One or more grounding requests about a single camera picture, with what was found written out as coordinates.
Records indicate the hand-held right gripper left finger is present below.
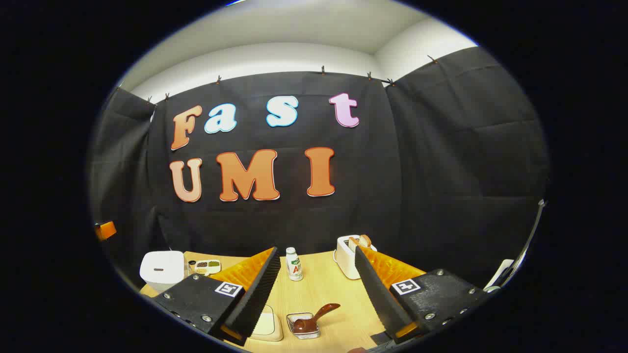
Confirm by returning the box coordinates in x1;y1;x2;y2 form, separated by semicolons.
152;247;282;346

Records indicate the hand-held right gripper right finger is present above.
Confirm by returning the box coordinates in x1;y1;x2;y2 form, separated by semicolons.
354;245;491;344

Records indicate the brown wooden spoon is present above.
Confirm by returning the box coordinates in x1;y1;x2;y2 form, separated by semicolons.
292;303;341;335

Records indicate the clear square chopstick holder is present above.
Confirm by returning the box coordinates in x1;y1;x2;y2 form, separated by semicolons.
287;312;321;340

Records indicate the white rice cooker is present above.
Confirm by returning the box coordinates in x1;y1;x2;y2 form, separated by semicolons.
139;251;185;294

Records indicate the cream square container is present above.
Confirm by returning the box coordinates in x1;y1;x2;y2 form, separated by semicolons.
248;305;284;342

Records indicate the cream toaster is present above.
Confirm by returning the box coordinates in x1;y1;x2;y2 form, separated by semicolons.
334;235;378;280

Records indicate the white bottle green label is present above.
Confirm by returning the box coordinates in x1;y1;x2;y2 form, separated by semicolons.
286;247;304;281

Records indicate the white divided seasoning dish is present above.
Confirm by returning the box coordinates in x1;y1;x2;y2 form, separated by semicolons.
194;259;222;276

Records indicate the black backdrop cloth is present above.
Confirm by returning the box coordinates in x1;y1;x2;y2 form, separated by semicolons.
88;47;550;290

